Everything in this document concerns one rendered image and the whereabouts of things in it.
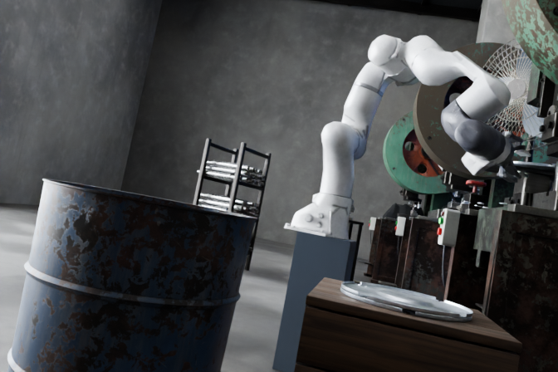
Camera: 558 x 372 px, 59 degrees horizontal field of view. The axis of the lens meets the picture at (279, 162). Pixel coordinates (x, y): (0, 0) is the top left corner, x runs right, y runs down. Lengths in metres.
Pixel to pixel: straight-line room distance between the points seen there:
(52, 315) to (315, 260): 0.94
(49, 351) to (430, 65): 1.19
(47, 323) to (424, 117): 2.57
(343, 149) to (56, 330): 1.06
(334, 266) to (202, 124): 7.30
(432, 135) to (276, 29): 6.23
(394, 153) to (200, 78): 5.00
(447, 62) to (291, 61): 7.35
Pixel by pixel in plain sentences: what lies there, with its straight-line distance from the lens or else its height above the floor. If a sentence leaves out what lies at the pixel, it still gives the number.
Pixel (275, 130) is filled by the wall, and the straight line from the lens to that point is 8.50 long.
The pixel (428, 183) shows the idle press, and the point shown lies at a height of 1.02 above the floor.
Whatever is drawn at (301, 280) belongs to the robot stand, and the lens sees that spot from 1.65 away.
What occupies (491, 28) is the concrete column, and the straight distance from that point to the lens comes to 7.41.
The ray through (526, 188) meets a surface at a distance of 1.74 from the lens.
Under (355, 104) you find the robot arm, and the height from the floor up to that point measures 0.91.
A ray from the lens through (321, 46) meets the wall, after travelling 8.82.
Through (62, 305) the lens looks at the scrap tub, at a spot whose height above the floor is 0.29.
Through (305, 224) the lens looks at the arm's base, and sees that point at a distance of 1.68.
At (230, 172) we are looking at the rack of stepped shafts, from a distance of 3.72.
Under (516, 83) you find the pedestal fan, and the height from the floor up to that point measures 1.32.
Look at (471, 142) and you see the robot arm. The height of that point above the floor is 0.76.
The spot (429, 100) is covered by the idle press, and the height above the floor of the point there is 1.33.
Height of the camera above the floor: 0.50
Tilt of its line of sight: 6 degrees up
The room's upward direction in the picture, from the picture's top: 11 degrees clockwise
